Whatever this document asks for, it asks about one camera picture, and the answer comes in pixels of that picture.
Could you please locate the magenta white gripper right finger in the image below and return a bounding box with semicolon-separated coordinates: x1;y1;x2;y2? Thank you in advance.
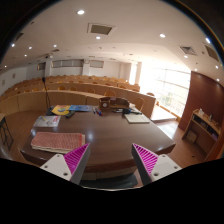
131;143;181;185

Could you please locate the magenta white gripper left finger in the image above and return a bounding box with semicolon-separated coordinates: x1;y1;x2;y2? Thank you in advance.
41;143;91;185

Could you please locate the red striped folded towel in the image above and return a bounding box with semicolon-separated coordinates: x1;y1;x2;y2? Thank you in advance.
31;132;85;154

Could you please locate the white notebook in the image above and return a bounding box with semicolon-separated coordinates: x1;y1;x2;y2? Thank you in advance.
125;114;150;124

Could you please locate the white paper booklet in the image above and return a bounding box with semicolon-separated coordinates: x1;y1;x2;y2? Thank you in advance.
34;116;61;127

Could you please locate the black remote control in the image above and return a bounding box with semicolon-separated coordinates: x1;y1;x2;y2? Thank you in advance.
65;111;75;118

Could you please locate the yellow book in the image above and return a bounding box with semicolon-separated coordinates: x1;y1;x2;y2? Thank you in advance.
52;105;70;115

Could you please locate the black microphone stand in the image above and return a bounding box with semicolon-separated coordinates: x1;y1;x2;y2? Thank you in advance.
42;77;54;116

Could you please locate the blue book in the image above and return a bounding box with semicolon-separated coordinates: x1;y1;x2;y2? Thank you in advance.
69;105;92;112

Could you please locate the wooden bookshelf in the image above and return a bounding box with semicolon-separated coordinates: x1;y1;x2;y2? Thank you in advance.
183;109;221;154

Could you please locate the wooden chair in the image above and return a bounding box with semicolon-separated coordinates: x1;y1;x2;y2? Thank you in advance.
134;97;144;111

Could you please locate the wooden desk organizer box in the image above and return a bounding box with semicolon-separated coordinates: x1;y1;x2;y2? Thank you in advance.
99;97;129;109

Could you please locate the curved wooden bench desk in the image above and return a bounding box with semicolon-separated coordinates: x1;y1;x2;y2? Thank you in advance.
0;83;156;117

